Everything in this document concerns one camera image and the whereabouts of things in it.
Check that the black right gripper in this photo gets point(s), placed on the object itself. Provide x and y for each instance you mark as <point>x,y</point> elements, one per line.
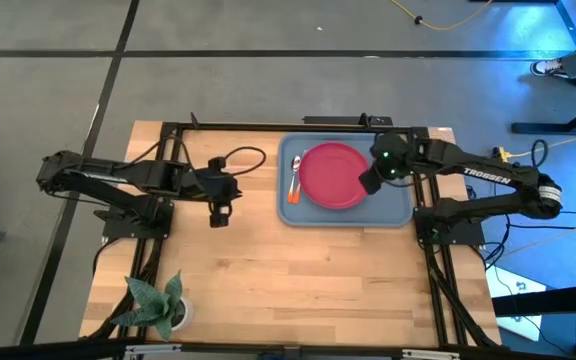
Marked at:
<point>390,162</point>

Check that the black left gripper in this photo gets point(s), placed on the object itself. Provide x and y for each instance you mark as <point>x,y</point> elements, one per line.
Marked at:
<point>215,187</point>

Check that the red plastic plate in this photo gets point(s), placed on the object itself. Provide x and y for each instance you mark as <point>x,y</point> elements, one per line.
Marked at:
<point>333,175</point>

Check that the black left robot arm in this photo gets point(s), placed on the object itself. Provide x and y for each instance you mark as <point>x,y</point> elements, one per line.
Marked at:
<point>133,172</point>

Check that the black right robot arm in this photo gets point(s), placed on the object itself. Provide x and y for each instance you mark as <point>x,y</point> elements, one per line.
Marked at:
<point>488,176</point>

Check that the blue-grey plastic tray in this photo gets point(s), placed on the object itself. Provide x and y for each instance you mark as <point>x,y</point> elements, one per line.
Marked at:
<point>343,217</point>

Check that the white plant pot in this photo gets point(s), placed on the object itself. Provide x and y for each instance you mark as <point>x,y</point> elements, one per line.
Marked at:
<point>186,314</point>

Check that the green leafy plant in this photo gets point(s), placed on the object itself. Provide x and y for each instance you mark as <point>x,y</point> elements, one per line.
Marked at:
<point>153,302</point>

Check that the white printed sheet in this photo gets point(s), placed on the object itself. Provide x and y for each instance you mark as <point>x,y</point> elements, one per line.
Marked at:
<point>515,287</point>

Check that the person's shoe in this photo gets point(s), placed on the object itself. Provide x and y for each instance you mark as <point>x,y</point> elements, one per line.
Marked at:
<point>548,67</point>

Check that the black floor bar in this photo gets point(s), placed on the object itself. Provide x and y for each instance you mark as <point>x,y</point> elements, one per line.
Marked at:
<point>548,300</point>

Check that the black box on frame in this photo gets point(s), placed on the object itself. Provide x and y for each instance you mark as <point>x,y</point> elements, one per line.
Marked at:
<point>338,120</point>

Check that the black aluminium table frame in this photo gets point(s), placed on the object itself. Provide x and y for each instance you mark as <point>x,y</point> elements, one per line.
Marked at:
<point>268,127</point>

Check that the black floor stand frame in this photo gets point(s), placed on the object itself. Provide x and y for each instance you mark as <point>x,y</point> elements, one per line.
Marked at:
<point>553,128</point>

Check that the silver frame bracket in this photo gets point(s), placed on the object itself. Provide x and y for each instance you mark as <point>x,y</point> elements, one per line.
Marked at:
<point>153,350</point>
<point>430,355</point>

